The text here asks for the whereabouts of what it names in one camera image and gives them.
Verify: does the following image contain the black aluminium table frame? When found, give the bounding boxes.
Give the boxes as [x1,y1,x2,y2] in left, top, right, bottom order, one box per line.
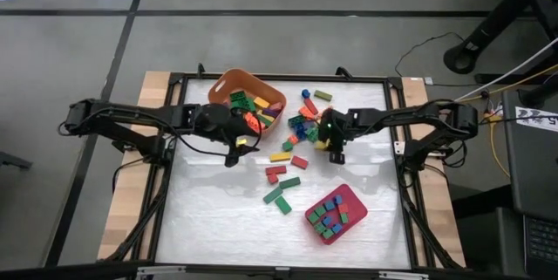
[98,64,467,280]

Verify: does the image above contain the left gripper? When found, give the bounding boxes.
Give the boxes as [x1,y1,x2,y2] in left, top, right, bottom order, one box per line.
[215,112,262,168]

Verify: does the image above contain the wooden table side board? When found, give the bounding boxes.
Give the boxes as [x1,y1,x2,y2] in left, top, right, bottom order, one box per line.
[98,70,172,262]
[399,77,467,269]

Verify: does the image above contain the long teal block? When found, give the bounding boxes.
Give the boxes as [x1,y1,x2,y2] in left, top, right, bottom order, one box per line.
[262,187,284,205]

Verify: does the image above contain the red plastic tray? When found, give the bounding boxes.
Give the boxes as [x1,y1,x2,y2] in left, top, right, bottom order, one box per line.
[303,182,370,247]

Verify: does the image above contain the silver frame bracket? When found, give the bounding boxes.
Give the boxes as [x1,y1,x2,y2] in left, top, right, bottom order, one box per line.
[378,270,431,280]
[137,265,187,277]

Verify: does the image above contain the white paper label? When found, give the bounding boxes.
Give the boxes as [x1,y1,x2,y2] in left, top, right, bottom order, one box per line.
[514,106,558,133]

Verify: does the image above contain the yellow floor cable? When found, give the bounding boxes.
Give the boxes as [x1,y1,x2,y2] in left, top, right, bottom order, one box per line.
[477,64,558,181]

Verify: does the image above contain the orange plastic bin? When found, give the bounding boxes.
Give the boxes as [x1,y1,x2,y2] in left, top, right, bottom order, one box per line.
[208,67,288,135]

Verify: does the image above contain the black equipment case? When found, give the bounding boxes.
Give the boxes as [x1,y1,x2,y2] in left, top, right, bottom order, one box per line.
[500,90,558,280]

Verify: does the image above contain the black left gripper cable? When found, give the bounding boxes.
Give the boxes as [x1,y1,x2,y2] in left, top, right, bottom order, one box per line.
[172,109,263,159]

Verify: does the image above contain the long green block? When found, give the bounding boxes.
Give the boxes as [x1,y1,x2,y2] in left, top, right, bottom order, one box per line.
[274,195,293,215]

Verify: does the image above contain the black stand leg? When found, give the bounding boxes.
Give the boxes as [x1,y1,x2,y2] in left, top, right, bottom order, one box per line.
[516,72,558,109]

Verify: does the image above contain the black floor cable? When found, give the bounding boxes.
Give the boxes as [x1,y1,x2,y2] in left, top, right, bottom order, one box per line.
[394,31,466,87]

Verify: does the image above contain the black stand base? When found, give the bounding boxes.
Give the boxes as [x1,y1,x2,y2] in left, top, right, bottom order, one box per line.
[443,0,558,76]

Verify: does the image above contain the black keyboard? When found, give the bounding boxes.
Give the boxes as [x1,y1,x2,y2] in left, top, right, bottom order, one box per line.
[522,215,558,279]

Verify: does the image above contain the white cable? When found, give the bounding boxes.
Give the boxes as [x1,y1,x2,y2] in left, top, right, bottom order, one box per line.
[453,37,558,102]

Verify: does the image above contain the dark grey cabinet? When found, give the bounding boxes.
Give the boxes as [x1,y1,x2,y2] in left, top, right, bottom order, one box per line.
[451,183,527,280]

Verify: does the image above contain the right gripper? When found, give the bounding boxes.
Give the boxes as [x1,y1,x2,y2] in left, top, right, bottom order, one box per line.
[320,107,352,166]

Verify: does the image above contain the black floor object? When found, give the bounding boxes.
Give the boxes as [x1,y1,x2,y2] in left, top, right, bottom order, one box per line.
[0,151,34,171]

